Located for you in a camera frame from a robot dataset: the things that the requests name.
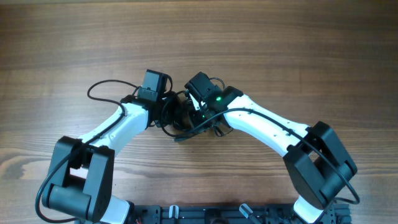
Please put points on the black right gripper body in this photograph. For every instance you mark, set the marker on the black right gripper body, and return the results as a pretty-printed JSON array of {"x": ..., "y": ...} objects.
[{"x": 198, "y": 117}]

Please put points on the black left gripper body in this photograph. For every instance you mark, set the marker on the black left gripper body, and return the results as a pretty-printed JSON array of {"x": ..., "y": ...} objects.
[{"x": 171, "y": 107}]

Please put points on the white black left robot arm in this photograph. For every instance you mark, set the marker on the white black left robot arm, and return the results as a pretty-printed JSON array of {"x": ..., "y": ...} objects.
[{"x": 80, "y": 178}]

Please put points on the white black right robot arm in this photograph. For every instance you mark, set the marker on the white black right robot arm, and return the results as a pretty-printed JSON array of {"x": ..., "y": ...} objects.
[{"x": 317, "y": 162}]

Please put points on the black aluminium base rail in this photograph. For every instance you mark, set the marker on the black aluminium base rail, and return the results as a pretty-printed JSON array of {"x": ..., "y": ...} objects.
[{"x": 271, "y": 213}]

